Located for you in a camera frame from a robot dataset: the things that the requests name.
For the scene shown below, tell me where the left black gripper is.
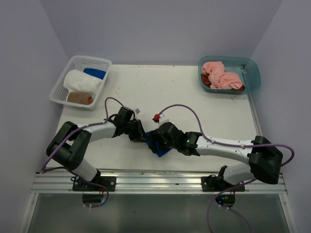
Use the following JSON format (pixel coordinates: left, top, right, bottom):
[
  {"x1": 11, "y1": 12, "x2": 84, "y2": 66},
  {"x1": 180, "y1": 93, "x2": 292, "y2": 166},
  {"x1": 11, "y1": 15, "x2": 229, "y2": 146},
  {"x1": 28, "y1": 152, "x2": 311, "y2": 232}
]
[{"x1": 123, "y1": 118, "x2": 149, "y2": 142}]

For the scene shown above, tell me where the blue towel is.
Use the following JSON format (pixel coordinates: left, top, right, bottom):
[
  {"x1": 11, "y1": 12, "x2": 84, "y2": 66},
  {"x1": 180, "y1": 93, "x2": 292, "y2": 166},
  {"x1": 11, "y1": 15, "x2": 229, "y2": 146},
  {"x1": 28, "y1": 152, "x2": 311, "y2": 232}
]
[
  {"x1": 83, "y1": 68, "x2": 106, "y2": 80},
  {"x1": 146, "y1": 130, "x2": 171, "y2": 157}
]

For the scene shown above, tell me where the orange brown patterned towel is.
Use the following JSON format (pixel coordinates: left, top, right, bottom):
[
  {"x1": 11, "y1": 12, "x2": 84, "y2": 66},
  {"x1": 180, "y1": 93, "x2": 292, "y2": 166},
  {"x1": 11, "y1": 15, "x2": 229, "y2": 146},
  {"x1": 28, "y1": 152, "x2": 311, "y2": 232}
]
[{"x1": 67, "y1": 92, "x2": 93, "y2": 105}]

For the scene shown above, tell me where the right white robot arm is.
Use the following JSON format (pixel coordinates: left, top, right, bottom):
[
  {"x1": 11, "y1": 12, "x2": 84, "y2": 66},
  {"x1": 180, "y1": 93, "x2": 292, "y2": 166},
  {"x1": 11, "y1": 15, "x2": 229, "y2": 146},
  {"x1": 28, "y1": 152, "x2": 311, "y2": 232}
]
[{"x1": 146, "y1": 122, "x2": 283, "y2": 191}]

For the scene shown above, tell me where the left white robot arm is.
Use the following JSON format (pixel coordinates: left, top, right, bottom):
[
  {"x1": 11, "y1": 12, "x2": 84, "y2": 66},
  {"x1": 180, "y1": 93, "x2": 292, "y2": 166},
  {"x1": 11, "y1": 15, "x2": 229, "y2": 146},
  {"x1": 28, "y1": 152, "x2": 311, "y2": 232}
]
[{"x1": 46, "y1": 107, "x2": 148, "y2": 192}]

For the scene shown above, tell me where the blue rolled towel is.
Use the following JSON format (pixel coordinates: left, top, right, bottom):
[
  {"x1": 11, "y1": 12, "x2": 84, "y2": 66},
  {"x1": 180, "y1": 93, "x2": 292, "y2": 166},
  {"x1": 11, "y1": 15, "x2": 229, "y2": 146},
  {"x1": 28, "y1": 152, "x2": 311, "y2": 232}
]
[{"x1": 83, "y1": 68, "x2": 106, "y2": 80}]

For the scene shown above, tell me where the white rolled towel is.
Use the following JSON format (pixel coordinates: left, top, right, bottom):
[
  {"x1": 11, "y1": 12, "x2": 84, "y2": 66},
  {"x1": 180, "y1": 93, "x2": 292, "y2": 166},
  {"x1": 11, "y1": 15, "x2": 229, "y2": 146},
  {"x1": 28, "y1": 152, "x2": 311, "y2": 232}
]
[{"x1": 63, "y1": 69, "x2": 103, "y2": 95}]

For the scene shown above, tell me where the dark red towel in tub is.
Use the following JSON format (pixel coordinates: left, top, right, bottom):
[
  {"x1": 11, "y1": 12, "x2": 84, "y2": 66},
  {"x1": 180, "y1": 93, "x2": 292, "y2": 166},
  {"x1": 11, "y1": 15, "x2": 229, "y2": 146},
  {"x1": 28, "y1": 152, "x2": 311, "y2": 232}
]
[{"x1": 201, "y1": 74, "x2": 245, "y2": 92}]

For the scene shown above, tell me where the white plastic mesh basket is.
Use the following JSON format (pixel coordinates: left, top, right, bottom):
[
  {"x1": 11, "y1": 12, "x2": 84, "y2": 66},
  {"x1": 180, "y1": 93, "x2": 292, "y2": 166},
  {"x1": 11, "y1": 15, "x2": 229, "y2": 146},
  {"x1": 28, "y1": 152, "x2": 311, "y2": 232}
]
[{"x1": 49, "y1": 55, "x2": 112, "y2": 111}]

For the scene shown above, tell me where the pink crumpled towel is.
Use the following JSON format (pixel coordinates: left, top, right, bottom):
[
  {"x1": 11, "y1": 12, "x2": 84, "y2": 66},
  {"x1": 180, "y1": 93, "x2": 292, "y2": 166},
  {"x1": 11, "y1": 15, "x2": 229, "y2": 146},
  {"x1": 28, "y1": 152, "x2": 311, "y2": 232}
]
[{"x1": 201, "y1": 61, "x2": 243, "y2": 90}]

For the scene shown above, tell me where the teal plastic tub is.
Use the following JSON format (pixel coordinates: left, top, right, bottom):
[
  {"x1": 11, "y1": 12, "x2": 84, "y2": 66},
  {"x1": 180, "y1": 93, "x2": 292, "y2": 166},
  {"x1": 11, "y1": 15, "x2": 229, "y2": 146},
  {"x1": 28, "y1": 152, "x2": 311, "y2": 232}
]
[{"x1": 198, "y1": 56, "x2": 260, "y2": 94}]

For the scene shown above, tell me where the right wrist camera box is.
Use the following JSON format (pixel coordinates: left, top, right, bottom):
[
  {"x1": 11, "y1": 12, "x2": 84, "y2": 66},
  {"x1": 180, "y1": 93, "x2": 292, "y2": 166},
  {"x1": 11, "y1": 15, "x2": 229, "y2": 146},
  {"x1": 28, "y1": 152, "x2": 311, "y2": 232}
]
[{"x1": 153, "y1": 114, "x2": 170, "y2": 127}]

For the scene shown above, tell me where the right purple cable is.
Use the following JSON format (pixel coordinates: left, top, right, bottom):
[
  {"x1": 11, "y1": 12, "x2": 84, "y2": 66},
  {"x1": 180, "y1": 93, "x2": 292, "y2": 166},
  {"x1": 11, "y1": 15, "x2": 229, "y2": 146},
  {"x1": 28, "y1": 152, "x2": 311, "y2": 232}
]
[{"x1": 157, "y1": 104, "x2": 296, "y2": 233}]

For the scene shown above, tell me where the aluminium mounting rail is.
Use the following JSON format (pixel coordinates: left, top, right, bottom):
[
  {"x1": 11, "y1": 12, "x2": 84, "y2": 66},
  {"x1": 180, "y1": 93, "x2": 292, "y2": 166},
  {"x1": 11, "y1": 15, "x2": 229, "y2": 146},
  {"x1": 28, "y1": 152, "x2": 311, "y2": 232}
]
[{"x1": 31, "y1": 168, "x2": 287, "y2": 195}]

